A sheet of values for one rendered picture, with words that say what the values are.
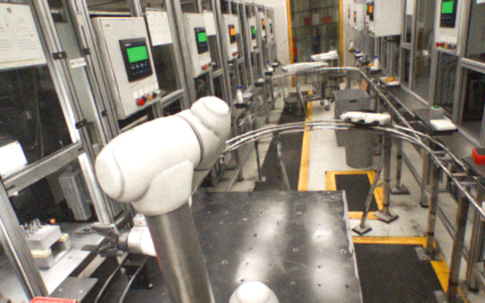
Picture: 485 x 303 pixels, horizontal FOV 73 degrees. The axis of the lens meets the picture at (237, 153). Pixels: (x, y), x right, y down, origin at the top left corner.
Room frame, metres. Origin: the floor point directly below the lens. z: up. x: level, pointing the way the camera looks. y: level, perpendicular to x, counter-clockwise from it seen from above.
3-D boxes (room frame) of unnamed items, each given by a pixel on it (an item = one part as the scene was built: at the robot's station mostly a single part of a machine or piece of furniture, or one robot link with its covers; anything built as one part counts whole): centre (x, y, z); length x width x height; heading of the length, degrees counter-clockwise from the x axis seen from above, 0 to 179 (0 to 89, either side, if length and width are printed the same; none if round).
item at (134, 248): (1.02, 0.40, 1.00); 0.09 x 0.06 x 0.09; 164
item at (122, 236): (1.04, 0.47, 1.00); 0.09 x 0.07 x 0.08; 74
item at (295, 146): (5.48, -1.04, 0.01); 5.85 x 0.59 x 0.01; 164
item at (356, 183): (2.90, -1.12, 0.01); 1.00 x 0.55 x 0.01; 164
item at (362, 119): (2.57, -1.08, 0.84); 0.37 x 0.14 x 0.10; 42
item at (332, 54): (7.45, -2.23, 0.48); 0.84 x 0.58 x 0.97; 172
